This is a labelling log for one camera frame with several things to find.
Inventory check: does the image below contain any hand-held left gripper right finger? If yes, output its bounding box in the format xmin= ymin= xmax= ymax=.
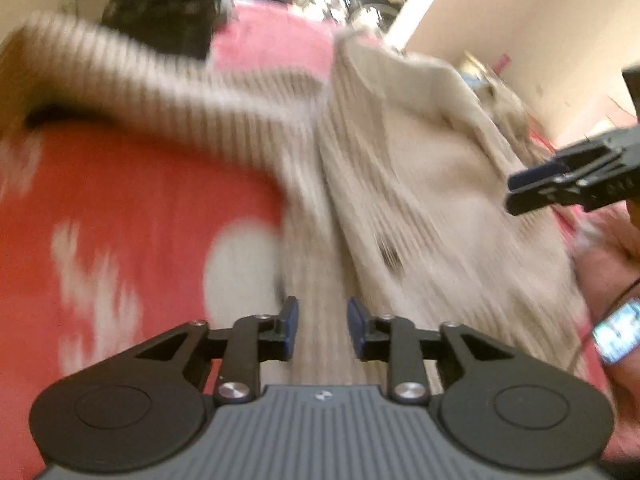
xmin=347 ymin=296 xmax=516 ymax=405

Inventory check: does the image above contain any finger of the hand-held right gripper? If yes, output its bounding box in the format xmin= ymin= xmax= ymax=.
xmin=507 ymin=140 xmax=621 ymax=192
xmin=504 ymin=172 xmax=608 ymax=217

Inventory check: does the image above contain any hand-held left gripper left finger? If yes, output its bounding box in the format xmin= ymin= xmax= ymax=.
xmin=134 ymin=296 xmax=300 ymax=406

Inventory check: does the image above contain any beige houndstooth knit sweater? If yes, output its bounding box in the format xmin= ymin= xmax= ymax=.
xmin=0 ymin=10 xmax=596 ymax=396

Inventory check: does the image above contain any beige fleece garment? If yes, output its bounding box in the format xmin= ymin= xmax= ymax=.
xmin=470 ymin=77 xmax=556 ymax=161

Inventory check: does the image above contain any pink quilt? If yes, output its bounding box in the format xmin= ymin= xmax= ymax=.
xmin=570 ymin=200 xmax=640 ymax=466

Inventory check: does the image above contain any smartphone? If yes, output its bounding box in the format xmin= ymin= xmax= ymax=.
xmin=591 ymin=296 xmax=640 ymax=367

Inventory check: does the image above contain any red floral blanket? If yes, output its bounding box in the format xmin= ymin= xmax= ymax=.
xmin=0 ymin=0 xmax=616 ymax=480

